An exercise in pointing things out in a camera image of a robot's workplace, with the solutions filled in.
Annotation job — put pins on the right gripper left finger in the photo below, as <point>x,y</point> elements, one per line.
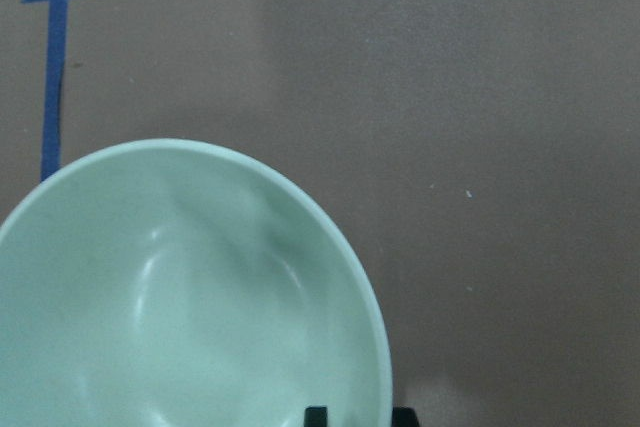
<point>316,416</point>

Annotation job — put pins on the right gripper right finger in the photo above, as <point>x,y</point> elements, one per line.
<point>404,417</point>

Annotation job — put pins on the mint green bowl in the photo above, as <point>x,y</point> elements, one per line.
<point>176,283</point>

